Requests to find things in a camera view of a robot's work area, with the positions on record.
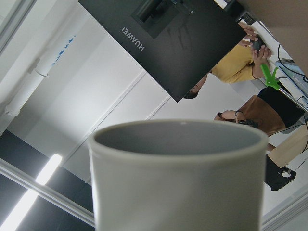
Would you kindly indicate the white mug with handle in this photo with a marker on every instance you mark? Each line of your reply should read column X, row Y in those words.
column 177, row 175

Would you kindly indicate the person in yellow shirt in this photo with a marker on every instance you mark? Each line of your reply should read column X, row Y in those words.
column 243, row 61

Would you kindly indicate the black computer mouse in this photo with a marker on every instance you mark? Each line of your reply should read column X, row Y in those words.
column 257, row 44

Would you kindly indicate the black monitor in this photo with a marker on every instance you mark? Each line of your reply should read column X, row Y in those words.
column 176, row 41

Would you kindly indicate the grabber stick green handle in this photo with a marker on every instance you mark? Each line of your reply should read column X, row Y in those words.
column 272, row 81

